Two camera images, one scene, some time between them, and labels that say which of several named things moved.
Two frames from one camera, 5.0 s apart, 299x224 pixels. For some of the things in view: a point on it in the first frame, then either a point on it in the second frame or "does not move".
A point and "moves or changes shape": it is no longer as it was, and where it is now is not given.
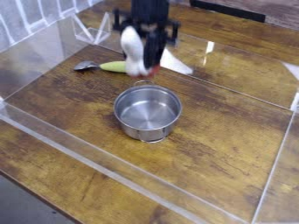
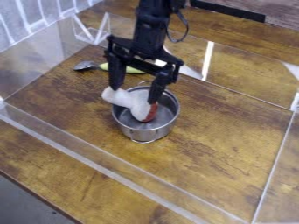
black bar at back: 257,17 does not move
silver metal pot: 145,110 does not move
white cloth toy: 133,53 moves or changes shape
